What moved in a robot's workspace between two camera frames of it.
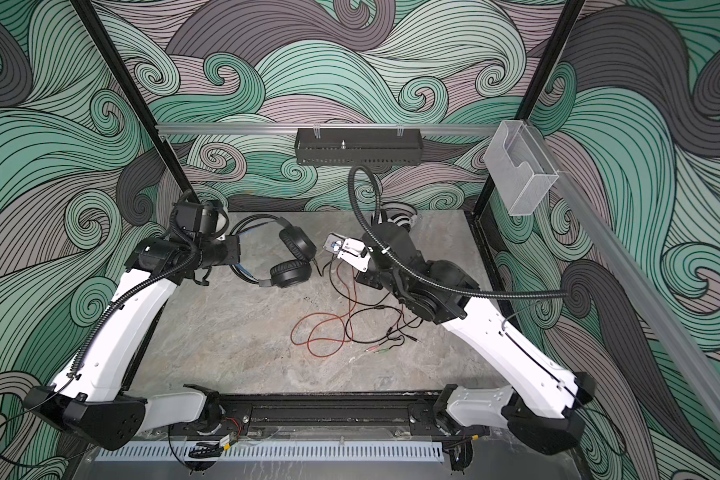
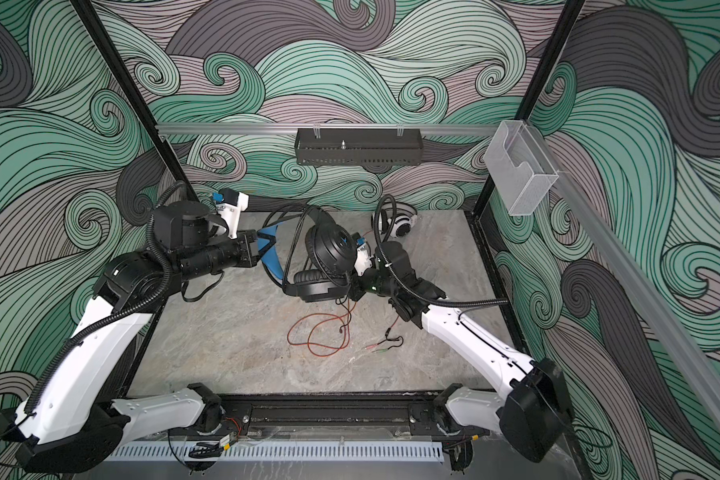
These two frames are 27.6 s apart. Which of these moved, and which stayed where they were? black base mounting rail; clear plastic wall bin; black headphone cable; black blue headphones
Moved: black blue headphones; black headphone cable
Stayed: black base mounting rail; clear plastic wall bin
